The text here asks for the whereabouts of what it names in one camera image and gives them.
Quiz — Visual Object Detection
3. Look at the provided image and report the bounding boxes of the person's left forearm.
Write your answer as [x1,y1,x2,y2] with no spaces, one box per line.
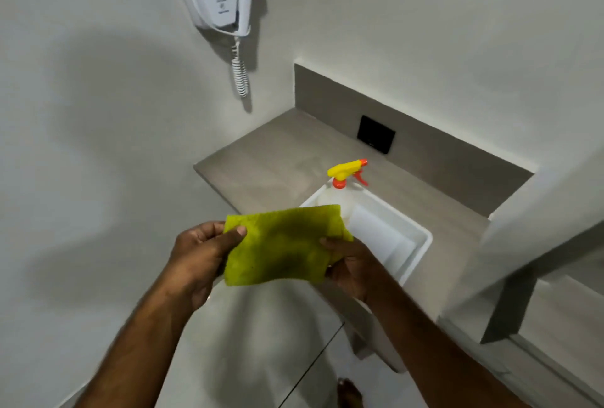
[73,275,195,408]

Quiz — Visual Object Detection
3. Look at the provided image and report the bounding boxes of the yellow-green cleaning cloth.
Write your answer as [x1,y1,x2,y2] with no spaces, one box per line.
[223,205,354,287]

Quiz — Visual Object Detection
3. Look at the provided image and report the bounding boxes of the yellow and orange spray bottle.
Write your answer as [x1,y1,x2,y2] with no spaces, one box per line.
[327,159,370,219]

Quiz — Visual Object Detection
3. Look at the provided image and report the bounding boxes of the person's left hand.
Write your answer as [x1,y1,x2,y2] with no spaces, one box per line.
[163,221,247,313]

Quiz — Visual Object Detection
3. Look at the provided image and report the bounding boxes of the person's right forearm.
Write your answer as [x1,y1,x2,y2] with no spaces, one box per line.
[363,278,534,408]

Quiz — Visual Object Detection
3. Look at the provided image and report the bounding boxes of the person's right hand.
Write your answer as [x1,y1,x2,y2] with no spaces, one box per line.
[319,236,392,305]

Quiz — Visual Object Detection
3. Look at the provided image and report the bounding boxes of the black flush plate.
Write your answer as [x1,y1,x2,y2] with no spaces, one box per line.
[357,115,396,155]

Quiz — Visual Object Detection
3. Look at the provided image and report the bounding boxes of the white coiled cord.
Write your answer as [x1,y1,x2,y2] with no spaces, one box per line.
[230,35,249,98]

